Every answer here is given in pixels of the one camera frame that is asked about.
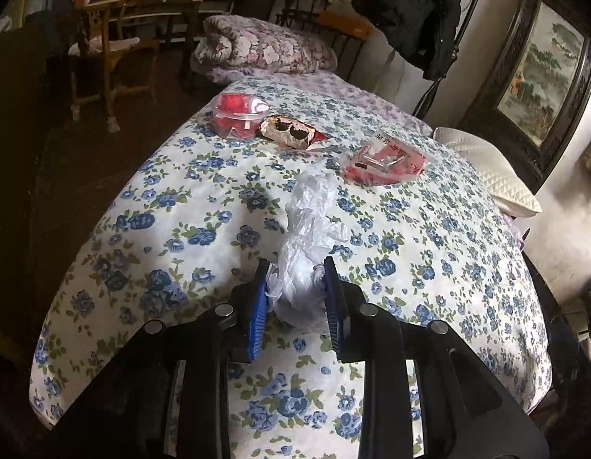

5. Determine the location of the black metal stand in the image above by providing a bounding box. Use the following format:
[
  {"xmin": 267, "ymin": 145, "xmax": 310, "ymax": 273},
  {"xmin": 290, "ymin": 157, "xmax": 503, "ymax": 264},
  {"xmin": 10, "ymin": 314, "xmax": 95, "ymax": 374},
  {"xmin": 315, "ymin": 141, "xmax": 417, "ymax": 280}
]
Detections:
[{"xmin": 413, "ymin": 0, "xmax": 492, "ymax": 118}]

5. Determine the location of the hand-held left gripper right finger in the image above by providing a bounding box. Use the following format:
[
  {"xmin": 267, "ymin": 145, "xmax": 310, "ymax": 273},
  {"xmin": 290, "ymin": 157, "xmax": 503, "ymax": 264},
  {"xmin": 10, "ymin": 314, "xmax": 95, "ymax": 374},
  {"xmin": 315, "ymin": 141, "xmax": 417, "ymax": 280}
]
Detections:
[{"xmin": 323, "ymin": 257, "xmax": 550, "ymax": 459}]

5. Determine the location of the clear red packet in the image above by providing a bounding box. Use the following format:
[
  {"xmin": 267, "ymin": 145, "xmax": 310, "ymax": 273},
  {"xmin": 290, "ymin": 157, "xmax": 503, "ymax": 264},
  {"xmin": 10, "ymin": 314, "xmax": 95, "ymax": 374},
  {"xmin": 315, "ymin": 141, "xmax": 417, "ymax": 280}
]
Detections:
[{"xmin": 344, "ymin": 131, "xmax": 428, "ymax": 187}]

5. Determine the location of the white quilted pillow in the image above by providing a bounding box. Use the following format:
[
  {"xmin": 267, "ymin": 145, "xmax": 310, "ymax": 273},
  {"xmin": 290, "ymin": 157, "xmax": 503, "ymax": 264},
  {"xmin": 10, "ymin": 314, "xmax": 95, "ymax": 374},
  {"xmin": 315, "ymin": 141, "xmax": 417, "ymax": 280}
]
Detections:
[{"xmin": 434, "ymin": 127, "xmax": 544, "ymax": 218}]

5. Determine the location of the white plastic bag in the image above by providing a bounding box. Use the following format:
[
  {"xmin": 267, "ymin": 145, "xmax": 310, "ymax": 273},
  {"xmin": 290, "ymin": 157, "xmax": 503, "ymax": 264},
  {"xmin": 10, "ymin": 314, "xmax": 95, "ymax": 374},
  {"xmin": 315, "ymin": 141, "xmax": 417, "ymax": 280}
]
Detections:
[{"xmin": 267, "ymin": 172, "xmax": 354, "ymax": 333}]

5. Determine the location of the folded floral quilt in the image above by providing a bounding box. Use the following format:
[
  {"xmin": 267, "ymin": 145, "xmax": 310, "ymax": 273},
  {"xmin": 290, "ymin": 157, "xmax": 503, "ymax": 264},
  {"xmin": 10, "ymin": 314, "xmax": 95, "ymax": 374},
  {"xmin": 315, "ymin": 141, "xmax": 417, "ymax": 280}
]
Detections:
[{"xmin": 190, "ymin": 14, "xmax": 338, "ymax": 77}]

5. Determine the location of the framed landscape painting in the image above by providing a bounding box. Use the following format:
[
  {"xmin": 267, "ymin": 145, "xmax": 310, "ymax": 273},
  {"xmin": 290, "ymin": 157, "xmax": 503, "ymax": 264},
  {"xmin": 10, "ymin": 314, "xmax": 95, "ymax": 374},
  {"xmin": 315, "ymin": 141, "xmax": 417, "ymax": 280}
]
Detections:
[{"xmin": 460, "ymin": 0, "xmax": 591, "ymax": 192}]

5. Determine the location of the red plastic container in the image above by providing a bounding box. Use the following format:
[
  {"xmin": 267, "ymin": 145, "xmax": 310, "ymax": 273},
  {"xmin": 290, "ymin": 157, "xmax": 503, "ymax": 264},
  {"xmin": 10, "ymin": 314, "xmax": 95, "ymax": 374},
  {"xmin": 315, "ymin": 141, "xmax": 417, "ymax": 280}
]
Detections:
[{"xmin": 213, "ymin": 93, "xmax": 270, "ymax": 142}]

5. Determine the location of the orange box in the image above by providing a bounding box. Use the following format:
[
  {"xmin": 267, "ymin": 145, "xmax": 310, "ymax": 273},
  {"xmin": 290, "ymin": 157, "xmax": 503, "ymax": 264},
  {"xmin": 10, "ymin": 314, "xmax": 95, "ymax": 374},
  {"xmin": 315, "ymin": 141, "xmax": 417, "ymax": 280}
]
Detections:
[{"xmin": 319, "ymin": 10, "xmax": 373, "ymax": 41}]

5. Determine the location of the brown and white wrapper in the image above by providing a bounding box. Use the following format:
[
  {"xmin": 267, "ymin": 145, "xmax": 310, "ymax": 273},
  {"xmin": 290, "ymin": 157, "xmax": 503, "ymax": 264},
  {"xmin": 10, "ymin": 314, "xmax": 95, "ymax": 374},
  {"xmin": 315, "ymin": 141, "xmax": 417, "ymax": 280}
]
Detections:
[{"xmin": 260, "ymin": 114, "xmax": 327, "ymax": 151}]

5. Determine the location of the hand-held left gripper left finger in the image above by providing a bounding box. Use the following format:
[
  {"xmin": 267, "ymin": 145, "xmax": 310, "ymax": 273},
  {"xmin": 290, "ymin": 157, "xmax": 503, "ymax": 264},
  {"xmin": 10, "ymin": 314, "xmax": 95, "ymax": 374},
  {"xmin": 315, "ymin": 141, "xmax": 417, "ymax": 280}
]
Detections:
[{"xmin": 51, "ymin": 258, "xmax": 272, "ymax": 459}]

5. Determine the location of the wooden table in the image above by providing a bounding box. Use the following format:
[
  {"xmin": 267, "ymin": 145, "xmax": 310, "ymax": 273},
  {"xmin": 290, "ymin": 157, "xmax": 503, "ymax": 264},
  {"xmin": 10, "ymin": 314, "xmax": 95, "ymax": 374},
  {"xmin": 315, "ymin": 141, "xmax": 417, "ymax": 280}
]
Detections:
[{"xmin": 99, "ymin": 0, "xmax": 205, "ymax": 82}]

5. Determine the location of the carved wooden chair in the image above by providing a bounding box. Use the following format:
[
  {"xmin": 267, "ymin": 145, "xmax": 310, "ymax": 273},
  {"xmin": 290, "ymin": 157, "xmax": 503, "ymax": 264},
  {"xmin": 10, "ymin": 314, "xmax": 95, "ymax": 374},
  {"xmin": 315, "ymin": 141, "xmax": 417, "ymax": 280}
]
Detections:
[{"xmin": 68, "ymin": 0, "xmax": 160, "ymax": 132}]

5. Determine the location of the blue floral bed sheet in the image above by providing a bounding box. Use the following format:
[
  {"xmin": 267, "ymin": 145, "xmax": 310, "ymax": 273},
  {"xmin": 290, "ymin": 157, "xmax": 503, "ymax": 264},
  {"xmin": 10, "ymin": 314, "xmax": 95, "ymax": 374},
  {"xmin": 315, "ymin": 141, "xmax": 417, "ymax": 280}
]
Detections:
[{"xmin": 30, "ymin": 75, "xmax": 552, "ymax": 459}]

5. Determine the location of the black jacket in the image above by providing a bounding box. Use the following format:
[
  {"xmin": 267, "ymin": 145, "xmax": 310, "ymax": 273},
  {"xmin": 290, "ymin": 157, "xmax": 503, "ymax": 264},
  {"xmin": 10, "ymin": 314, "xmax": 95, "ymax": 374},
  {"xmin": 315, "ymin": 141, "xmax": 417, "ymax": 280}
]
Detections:
[{"xmin": 351, "ymin": 0, "xmax": 462, "ymax": 81}]

